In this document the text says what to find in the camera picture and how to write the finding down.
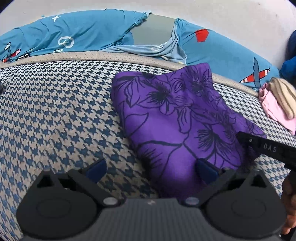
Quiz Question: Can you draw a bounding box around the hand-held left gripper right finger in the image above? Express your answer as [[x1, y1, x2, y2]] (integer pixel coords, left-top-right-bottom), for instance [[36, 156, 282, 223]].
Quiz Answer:
[[179, 158, 267, 207]]

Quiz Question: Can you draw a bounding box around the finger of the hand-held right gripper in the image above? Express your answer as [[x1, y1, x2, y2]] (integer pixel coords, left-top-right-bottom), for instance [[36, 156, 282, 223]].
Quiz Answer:
[[236, 131, 296, 171]]

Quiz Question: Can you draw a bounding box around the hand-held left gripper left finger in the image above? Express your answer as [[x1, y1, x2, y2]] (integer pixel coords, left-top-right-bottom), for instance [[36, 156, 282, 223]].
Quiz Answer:
[[36, 158, 121, 207]]

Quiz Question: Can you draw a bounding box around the purple floral garment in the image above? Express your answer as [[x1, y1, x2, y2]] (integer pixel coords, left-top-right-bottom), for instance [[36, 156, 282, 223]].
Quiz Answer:
[[110, 62, 267, 201]]

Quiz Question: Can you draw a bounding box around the person's right hand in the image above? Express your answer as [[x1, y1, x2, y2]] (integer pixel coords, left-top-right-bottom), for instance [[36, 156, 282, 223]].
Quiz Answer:
[[280, 173, 296, 235]]

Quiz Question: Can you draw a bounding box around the pink garment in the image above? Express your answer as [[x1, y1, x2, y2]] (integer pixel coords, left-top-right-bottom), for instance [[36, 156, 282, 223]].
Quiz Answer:
[[258, 82, 296, 136]]

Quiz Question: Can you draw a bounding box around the beige striped knit garment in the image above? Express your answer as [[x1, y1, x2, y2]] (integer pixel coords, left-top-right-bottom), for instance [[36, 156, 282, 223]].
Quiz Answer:
[[267, 77, 296, 120]]

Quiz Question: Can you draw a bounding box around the houndstooth bed cover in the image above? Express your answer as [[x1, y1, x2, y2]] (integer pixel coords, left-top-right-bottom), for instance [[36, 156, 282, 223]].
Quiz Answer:
[[0, 51, 296, 241]]

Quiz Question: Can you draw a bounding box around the blue jacket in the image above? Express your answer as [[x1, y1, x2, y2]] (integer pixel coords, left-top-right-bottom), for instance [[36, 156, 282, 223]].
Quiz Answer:
[[279, 30, 296, 81]]

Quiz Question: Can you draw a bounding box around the blue cartoon print bedcover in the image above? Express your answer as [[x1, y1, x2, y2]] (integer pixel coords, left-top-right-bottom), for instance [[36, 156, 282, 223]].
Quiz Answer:
[[0, 9, 281, 92]]

